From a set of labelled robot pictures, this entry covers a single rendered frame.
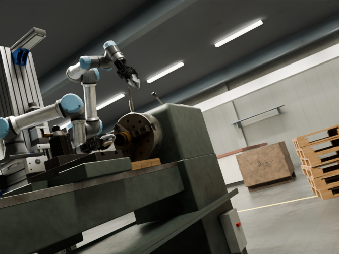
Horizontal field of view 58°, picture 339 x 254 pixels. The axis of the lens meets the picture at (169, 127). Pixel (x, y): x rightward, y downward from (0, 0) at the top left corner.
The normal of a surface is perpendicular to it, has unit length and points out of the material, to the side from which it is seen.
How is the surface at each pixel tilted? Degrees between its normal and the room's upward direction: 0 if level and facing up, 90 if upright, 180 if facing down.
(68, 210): 90
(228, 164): 90
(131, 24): 90
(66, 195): 90
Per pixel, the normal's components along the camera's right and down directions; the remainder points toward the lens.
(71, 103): 0.22, -0.23
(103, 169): 0.84, -0.33
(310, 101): -0.54, 0.03
